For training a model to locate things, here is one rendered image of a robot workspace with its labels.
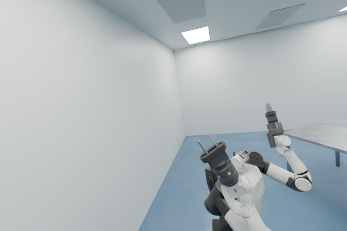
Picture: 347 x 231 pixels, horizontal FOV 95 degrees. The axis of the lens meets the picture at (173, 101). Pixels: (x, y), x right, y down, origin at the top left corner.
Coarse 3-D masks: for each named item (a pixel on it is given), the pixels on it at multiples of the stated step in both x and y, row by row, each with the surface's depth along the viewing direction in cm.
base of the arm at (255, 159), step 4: (252, 152) 113; (256, 152) 113; (252, 156) 111; (256, 156) 111; (260, 156) 111; (248, 160) 109; (252, 160) 109; (256, 160) 108; (260, 160) 108; (252, 164) 107; (256, 164) 106; (260, 164) 106; (260, 168) 106
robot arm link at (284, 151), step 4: (276, 148) 108; (280, 148) 108; (284, 148) 107; (288, 148) 106; (280, 152) 106; (284, 152) 106; (288, 152) 103; (292, 152) 101; (284, 156) 103; (288, 156) 101
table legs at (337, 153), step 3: (288, 147) 243; (336, 153) 271; (339, 153) 269; (336, 156) 272; (339, 156) 270; (336, 159) 272; (339, 159) 270; (288, 162) 246; (336, 162) 273; (339, 162) 271; (288, 165) 247; (336, 165) 274; (339, 165) 271; (288, 168) 248; (291, 171) 248
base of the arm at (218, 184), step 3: (216, 183) 86; (219, 183) 87; (216, 186) 84; (219, 186) 84; (216, 189) 83; (219, 189) 82; (219, 192) 81; (222, 195) 81; (204, 201) 89; (204, 204) 87; (207, 207) 85; (210, 210) 84; (213, 213) 83; (216, 213) 84; (219, 213) 85
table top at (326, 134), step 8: (328, 120) 266; (336, 120) 261; (344, 120) 255; (304, 128) 247; (312, 128) 242; (320, 128) 238; (328, 128) 234; (336, 128) 230; (344, 128) 226; (288, 136) 236; (296, 136) 224; (304, 136) 221; (312, 136) 217; (320, 136) 213; (328, 136) 210; (336, 136) 207; (344, 136) 203; (320, 144) 195; (328, 144) 189; (336, 144) 187; (344, 144) 184; (344, 152) 172
